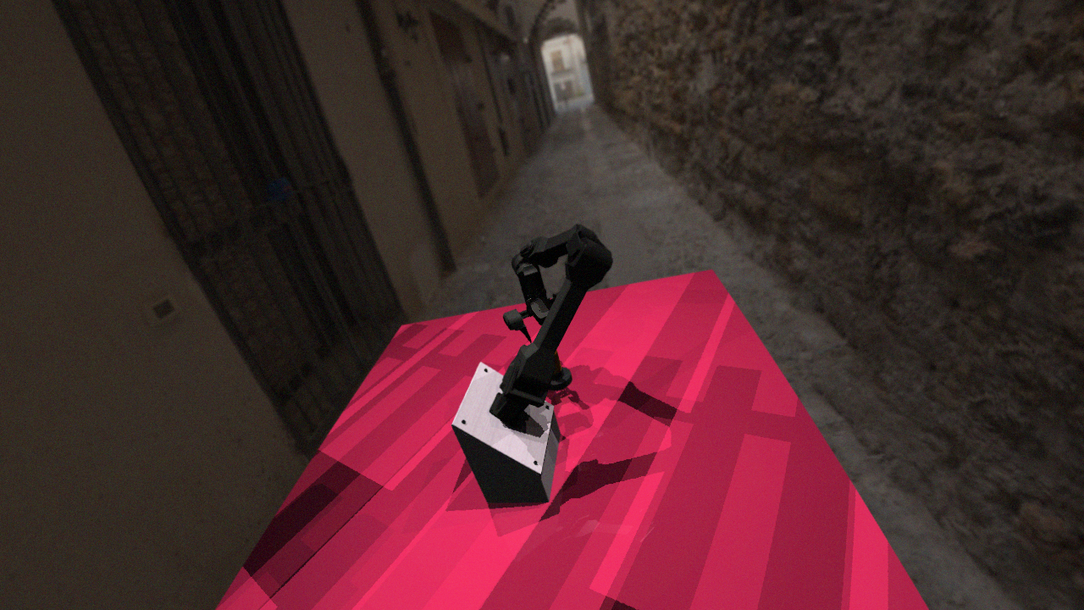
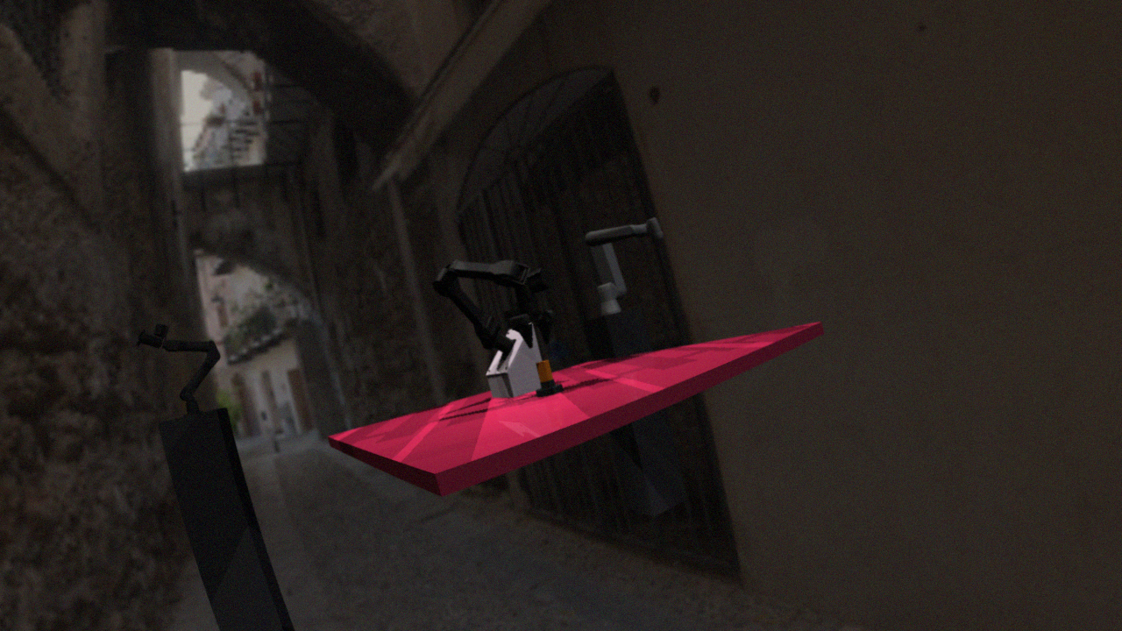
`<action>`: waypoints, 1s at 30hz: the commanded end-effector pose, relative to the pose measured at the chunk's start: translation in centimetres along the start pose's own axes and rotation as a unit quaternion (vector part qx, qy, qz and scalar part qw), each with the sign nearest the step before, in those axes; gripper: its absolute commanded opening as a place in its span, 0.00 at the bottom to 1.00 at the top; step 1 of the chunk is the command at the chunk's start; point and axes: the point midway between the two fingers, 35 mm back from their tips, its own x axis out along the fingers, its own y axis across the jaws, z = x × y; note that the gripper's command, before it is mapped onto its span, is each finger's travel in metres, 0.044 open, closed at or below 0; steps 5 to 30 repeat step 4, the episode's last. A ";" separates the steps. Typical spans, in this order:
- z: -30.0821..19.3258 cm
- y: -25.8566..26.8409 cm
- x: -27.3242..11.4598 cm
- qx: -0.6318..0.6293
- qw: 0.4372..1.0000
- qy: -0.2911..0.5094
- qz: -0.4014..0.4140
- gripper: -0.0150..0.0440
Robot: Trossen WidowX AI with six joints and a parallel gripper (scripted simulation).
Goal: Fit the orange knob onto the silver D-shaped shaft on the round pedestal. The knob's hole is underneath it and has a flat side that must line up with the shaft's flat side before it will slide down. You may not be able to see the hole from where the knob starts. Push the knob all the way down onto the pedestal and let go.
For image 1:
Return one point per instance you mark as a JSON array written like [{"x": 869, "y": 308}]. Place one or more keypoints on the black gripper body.
[{"x": 513, "y": 319}]

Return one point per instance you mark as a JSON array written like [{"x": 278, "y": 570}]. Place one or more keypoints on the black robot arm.
[{"x": 528, "y": 377}]

